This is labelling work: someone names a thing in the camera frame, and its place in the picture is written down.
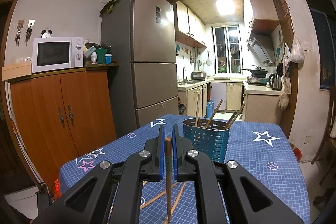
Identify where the wooden chopstick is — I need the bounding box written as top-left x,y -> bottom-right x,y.
224,103 -> 245,130
205,99 -> 223,129
140,182 -> 183,209
223,111 -> 238,130
163,182 -> 186,224
165,137 -> 173,223
195,93 -> 201,127

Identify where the kitchen window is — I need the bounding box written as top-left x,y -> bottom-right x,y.
212,24 -> 242,75

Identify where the blue star tablecloth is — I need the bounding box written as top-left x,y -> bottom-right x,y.
59,114 -> 310,223

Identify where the teal perforated utensil holder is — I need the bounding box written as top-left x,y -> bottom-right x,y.
182,118 -> 230,162

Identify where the blue gas cylinder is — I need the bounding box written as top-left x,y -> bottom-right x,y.
206,100 -> 215,119

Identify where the orange wooden cabinet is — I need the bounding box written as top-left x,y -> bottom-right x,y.
7,65 -> 117,188

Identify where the wooden chair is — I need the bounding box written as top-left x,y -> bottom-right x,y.
311,86 -> 335,185

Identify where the electric kettle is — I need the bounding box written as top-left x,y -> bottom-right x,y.
268,73 -> 282,91

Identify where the black wok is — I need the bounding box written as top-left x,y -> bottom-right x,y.
242,66 -> 268,78

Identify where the white medicine bottle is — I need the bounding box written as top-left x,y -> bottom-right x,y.
91,52 -> 97,64

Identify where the green container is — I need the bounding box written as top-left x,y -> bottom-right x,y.
96,48 -> 106,64

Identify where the range hood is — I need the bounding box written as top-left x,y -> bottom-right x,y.
248,32 -> 276,65

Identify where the white microwave oven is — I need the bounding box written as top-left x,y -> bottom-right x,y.
32,37 -> 84,73

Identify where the white plastic bag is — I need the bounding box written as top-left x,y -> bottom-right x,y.
290,36 -> 305,64

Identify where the cardboard box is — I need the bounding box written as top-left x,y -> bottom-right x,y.
1,61 -> 32,81

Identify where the grey refrigerator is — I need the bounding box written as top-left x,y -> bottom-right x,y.
101,0 -> 178,137

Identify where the dark window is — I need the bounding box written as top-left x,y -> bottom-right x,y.
307,0 -> 335,90

